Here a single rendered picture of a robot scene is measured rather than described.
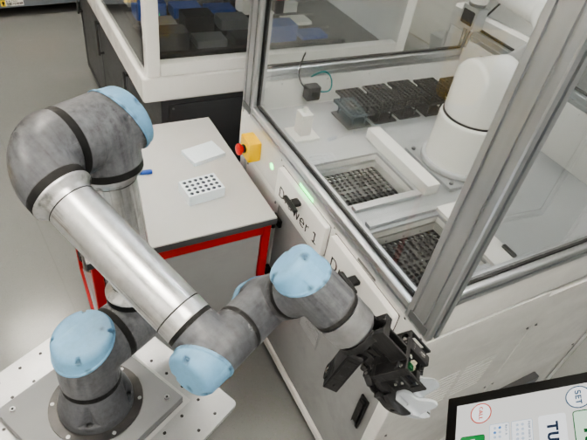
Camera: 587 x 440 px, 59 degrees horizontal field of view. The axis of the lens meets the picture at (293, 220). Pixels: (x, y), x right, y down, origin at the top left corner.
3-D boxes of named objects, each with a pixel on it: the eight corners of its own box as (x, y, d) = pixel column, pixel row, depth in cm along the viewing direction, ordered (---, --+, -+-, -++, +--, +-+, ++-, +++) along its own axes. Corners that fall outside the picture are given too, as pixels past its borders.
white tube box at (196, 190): (189, 206, 162) (189, 196, 160) (178, 190, 167) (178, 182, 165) (224, 195, 168) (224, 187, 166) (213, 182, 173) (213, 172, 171)
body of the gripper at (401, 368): (429, 395, 74) (379, 342, 70) (380, 404, 79) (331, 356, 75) (433, 352, 79) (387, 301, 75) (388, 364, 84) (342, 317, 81)
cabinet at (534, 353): (342, 508, 174) (410, 382, 121) (227, 288, 238) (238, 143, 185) (535, 404, 214) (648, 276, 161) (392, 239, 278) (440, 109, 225)
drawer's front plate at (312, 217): (318, 257, 145) (325, 229, 138) (273, 194, 163) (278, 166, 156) (324, 255, 146) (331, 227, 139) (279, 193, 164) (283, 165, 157)
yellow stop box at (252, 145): (245, 163, 170) (247, 145, 165) (238, 151, 174) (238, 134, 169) (260, 161, 172) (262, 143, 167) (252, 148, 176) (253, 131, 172)
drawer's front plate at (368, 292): (381, 345, 126) (393, 318, 118) (322, 263, 144) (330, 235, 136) (387, 343, 127) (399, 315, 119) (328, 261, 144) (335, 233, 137)
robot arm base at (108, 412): (87, 450, 102) (79, 424, 95) (43, 404, 108) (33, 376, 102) (148, 399, 111) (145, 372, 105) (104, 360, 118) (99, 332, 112)
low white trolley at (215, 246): (113, 404, 190) (86, 264, 140) (79, 283, 229) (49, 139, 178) (257, 353, 215) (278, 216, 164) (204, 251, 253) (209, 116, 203)
